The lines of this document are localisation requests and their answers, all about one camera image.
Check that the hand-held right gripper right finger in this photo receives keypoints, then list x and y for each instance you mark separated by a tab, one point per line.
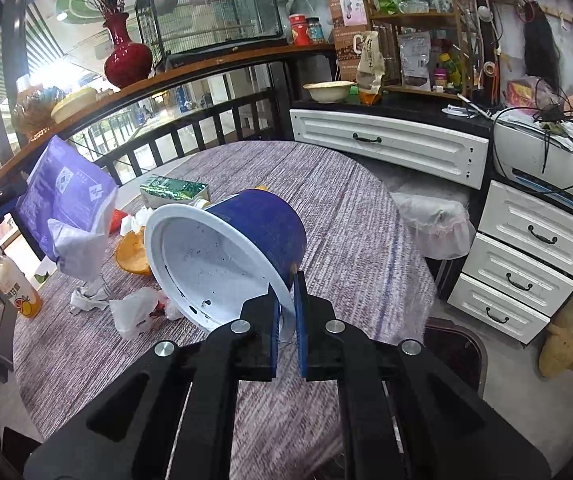
300	335

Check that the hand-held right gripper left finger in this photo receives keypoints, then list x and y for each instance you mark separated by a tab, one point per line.
272	340

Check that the purple snack packet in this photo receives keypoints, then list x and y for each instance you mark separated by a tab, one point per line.
61	190

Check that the blue paper bowl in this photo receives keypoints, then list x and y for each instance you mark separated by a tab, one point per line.
261	230

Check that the orange peel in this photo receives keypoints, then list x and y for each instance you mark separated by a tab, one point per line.
131	255

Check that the white plastic bag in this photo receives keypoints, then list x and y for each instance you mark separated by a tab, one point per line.
136	310

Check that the brown trash bin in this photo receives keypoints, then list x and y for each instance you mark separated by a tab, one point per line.
459	355

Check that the clear plastic container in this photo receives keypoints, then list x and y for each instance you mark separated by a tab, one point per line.
34	110

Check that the orange juice bottle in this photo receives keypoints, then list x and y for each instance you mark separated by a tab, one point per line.
16	290

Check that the purple striped tablecloth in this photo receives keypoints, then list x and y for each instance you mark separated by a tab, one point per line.
356	240

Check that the yellow white plate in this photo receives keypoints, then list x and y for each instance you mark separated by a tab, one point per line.
74	105

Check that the crumpled white tissue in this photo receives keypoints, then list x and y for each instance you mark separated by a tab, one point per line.
89	297

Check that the green carton box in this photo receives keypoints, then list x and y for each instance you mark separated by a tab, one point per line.
171	190

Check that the white frilly chair cover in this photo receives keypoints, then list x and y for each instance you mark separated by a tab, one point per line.
436	220

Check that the red vase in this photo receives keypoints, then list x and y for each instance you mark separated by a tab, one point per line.
126	57

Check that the wide white drawer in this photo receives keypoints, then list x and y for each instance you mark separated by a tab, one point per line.
391	145

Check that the wooden ledge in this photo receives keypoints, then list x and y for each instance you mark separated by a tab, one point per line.
191	67

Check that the black railing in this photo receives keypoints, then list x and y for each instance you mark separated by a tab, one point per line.
236	110

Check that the cream bowl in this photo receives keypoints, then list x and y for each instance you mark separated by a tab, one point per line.
329	91

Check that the yellow stuffed toy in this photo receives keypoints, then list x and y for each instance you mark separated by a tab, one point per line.
566	340

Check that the glass display cage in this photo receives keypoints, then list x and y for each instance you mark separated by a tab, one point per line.
206	10

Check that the beige paper bag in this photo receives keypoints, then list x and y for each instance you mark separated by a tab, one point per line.
369	60

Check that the brown box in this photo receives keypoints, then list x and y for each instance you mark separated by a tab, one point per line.
349	55

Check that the white printer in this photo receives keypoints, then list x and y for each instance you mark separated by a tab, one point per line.
526	155

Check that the dark foil packet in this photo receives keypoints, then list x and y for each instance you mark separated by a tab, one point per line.
415	60

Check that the dark glass jar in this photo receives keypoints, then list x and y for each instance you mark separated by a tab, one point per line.
315	31

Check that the red tin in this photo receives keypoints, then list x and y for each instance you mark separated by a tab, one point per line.
299	30

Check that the wooden shelf rack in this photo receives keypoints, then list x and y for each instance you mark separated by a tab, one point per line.
461	60

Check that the tape roll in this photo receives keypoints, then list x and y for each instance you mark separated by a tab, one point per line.
489	69

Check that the red packet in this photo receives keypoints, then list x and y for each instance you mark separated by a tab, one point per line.
519	92

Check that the pink card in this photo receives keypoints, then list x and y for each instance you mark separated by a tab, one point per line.
352	11

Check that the black hair bundle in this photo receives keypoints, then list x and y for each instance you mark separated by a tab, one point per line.
541	45

